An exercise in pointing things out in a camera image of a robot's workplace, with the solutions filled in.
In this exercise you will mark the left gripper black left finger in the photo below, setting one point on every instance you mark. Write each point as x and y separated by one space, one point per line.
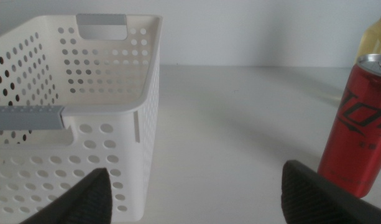
90 199

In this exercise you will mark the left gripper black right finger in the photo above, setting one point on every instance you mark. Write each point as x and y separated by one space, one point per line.
311 202

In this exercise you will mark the red soda can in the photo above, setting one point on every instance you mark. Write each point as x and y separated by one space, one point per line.
355 140

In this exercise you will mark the yellow tea bottle green label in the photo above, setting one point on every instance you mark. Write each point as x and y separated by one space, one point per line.
375 40

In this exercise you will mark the white perforated plastic basket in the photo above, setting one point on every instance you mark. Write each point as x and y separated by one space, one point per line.
94 161

